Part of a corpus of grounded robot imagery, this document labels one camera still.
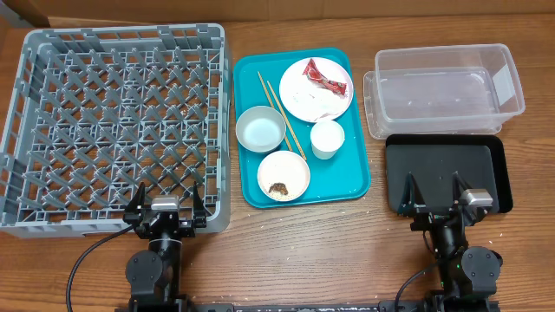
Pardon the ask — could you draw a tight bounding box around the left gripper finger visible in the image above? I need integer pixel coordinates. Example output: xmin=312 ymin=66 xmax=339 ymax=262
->
xmin=193 ymin=183 xmax=206 ymax=216
xmin=125 ymin=182 xmax=146 ymax=213

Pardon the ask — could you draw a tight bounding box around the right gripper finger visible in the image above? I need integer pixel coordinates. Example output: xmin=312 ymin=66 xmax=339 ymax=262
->
xmin=398 ymin=172 xmax=423 ymax=216
xmin=452 ymin=172 xmax=472 ymax=205

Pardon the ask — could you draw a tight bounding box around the brown food scrap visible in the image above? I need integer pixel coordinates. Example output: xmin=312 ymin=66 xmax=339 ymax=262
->
xmin=269 ymin=182 xmax=289 ymax=196

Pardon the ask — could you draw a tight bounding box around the small pink bowl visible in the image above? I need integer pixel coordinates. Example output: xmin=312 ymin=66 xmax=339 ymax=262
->
xmin=257 ymin=151 xmax=310 ymax=202

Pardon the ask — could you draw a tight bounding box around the grey bowl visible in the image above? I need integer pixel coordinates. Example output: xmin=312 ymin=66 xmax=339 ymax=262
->
xmin=236 ymin=106 xmax=286 ymax=153

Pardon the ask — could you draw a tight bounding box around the white cup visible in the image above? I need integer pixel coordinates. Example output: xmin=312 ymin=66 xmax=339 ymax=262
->
xmin=310 ymin=120 xmax=345 ymax=159

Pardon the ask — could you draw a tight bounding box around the large pink plate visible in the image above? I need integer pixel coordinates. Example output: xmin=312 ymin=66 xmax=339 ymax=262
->
xmin=278 ymin=57 xmax=355 ymax=123

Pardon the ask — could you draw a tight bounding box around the red snack wrapper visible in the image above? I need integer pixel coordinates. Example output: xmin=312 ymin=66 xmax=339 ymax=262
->
xmin=303 ymin=58 xmax=347 ymax=95

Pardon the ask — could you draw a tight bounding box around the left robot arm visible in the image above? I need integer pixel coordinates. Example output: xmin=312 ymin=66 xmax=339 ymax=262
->
xmin=123 ymin=184 xmax=206 ymax=312

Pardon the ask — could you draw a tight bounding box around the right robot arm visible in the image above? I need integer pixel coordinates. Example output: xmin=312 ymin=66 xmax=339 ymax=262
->
xmin=394 ymin=172 xmax=503 ymax=311

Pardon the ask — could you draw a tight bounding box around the grey dishwasher rack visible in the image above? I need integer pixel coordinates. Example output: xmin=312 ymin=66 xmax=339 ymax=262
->
xmin=1 ymin=23 xmax=232 ymax=237

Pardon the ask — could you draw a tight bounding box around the black tray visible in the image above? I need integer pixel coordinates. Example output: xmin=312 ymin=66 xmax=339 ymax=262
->
xmin=385 ymin=134 xmax=513 ymax=214

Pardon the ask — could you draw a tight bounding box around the clear plastic bin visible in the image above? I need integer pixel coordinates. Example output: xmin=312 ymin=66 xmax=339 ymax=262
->
xmin=363 ymin=43 xmax=526 ymax=139

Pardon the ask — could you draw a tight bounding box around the teal serving tray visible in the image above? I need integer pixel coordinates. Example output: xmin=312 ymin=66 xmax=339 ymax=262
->
xmin=233 ymin=48 xmax=371 ymax=209

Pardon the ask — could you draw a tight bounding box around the right wooden chopstick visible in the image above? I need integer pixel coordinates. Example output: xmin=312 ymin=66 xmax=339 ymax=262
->
xmin=266 ymin=81 xmax=307 ymax=160

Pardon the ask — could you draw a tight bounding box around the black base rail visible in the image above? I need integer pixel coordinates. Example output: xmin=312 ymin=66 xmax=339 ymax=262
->
xmin=114 ymin=298 xmax=502 ymax=312

